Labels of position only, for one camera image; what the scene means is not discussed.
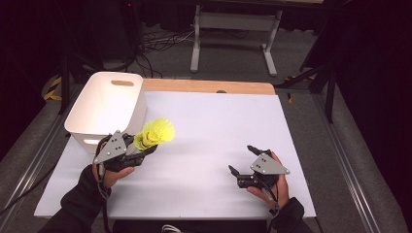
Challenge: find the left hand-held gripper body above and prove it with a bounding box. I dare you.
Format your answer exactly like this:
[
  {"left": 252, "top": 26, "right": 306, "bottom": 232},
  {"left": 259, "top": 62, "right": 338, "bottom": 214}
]
[{"left": 92, "top": 129, "right": 145, "bottom": 173}]

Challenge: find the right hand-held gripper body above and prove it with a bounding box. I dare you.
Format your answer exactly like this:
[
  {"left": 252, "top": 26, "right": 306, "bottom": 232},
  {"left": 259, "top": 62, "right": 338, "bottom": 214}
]
[{"left": 236, "top": 149, "right": 291, "bottom": 190}]

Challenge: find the person's left hand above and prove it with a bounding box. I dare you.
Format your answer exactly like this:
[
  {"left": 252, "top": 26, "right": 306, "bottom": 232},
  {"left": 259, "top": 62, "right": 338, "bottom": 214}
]
[{"left": 91, "top": 161, "right": 136, "bottom": 189}]

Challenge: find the person's right hand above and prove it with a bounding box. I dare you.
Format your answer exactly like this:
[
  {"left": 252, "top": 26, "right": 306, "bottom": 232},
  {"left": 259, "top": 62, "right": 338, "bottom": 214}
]
[{"left": 247, "top": 151, "right": 291, "bottom": 210}]

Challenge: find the white plastic bin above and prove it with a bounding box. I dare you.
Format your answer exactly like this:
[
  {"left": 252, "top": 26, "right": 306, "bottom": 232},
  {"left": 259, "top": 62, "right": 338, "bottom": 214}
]
[{"left": 63, "top": 71, "right": 149, "bottom": 154}]

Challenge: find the white table mat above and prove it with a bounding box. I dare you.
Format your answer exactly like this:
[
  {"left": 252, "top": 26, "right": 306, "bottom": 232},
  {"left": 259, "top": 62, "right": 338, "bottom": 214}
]
[{"left": 33, "top": 91, "right": 317, "bottom": 221}]

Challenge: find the black tripod stand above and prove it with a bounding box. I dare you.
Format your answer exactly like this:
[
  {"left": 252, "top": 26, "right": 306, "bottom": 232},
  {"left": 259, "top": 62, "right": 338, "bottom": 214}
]
[
  {"left": 275, "top": 61, "right": 338, "bottom": 124},
  {"left": 54, "top": 0, "right": 105, "bottom": 115}
]

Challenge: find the wooden table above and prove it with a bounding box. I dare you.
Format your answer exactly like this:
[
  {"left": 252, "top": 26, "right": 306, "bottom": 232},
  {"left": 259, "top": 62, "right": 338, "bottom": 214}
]
[{"left": 142, "top": 78, "right": 276, "bottom": 96}]

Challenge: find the black device with red light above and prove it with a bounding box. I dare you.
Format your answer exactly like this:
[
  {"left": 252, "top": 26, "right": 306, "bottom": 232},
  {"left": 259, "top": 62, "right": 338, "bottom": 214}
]
[{"left": 120, "top": 0, "right": 145, "bottom": 52}]

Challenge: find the black curtain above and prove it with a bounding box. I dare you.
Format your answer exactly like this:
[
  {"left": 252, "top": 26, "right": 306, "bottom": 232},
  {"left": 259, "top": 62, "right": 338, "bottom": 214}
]
[
  {"left": 333, "top": 0, "right": 412, "bottom": 224},
  {"left": 0, "top": 0, "right": 66, "bottom": 163}
]

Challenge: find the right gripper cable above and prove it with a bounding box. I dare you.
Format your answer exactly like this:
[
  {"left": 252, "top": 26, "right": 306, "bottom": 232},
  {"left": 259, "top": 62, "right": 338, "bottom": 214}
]
[{"left": 258, "top": 181, "right": 281, "bottom": 233}]

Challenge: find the grey metal floor rail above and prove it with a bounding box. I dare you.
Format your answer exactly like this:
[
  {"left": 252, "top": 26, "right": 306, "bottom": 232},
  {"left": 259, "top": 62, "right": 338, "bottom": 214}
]
[
  {"left": 0, "top": 84, "right": 82, "bottom": 233},
  {"left": 310, "top": 93, "right": 382, "bottom": 233}
]

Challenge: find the black floor cable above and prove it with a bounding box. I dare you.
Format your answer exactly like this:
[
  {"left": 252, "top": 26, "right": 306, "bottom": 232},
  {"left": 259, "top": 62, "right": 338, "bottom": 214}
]
[{"left": 0, "top": 164, "right": 56, "bottom": 216}]

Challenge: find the tangle of floor cables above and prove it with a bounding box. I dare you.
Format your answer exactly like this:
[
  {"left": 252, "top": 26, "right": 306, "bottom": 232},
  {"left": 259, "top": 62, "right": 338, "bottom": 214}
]
[{"left": 134, "top": 28, "right": 251, "bottom": 79}]

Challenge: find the grey metal desk frame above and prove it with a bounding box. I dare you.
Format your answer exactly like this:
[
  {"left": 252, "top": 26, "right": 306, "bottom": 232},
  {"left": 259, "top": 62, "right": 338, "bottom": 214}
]
[{"left": 189, "top": 4, "right": 284, "bottom": 78}]

